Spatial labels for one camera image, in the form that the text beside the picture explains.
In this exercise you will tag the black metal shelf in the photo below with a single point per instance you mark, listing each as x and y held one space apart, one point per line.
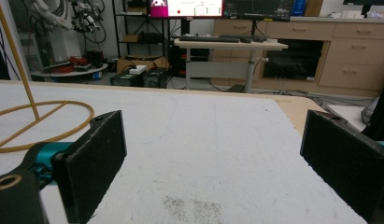
133 31

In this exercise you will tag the black keyboard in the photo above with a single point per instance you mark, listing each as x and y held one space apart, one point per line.
208 39

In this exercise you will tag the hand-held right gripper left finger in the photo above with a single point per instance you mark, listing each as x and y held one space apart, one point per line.
90 168

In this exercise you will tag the cardboard box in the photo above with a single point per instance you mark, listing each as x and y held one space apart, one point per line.
139 62

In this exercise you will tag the round white platform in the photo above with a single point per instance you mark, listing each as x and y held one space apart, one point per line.
68 71

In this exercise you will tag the bright computer monitor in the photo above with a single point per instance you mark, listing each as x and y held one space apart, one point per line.
186 8

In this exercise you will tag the black equipment case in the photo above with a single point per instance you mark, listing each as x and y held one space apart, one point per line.
139 79

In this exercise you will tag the white standing desk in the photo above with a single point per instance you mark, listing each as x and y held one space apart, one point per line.
230 49

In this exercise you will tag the black computer mouse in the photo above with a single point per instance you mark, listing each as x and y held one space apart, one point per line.
245 39

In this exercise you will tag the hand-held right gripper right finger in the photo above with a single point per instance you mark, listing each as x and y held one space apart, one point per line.
342 161

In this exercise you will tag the dark computer monitor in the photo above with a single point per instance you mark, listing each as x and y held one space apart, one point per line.
258 9

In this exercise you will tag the beige drawer cabinet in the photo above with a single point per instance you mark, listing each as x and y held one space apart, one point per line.
345 53

